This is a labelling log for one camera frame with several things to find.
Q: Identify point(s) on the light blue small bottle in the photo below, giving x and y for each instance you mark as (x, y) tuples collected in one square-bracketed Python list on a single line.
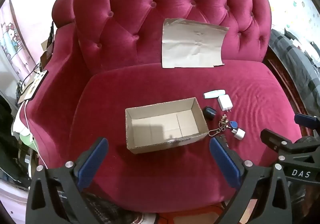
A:
[(213, 94)]

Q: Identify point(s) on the red tufted velvet sofa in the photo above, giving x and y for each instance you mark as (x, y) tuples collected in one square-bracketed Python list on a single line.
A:
[(150, 63)]

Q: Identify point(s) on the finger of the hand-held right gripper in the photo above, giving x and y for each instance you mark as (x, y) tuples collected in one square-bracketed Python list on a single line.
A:
[(305, 119), (275, 140)]

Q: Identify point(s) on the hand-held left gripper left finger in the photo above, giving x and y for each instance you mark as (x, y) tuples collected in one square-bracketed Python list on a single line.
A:
[(92, 161)]

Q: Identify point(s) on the flat brown cardboard sheet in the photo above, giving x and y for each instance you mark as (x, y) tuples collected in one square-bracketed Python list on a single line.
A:
[(192, 43)]

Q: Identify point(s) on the cartoon cat printed curtain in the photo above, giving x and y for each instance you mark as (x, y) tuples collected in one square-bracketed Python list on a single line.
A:
[(11, 38)]

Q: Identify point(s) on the brown cardboard carton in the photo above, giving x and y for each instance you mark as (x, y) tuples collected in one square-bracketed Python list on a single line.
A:
[(46, 51)]

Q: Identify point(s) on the brown cardboard box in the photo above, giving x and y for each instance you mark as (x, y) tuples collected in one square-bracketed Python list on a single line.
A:
[(160, 124)]

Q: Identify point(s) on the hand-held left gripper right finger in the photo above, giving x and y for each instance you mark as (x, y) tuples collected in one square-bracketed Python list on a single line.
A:
[(225, 161)]

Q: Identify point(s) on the small white cube charger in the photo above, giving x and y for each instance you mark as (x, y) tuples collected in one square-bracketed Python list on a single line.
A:
[(239, 134)]

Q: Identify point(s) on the smartphone with light case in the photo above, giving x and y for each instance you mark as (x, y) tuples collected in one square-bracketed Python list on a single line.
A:
[(36, 85)]

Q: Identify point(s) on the grey plaid blanket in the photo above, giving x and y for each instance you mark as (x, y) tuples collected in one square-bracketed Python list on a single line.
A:
[(295, 58)]

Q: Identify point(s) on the key bunch with blue fob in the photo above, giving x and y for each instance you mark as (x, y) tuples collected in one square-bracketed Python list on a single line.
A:
[(226, 124)]

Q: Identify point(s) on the black printed lighter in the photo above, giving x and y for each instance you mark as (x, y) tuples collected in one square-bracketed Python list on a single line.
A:
[(224, 139)]

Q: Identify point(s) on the large white wall charger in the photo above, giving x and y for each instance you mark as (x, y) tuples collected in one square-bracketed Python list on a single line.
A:
[(224, 102)]

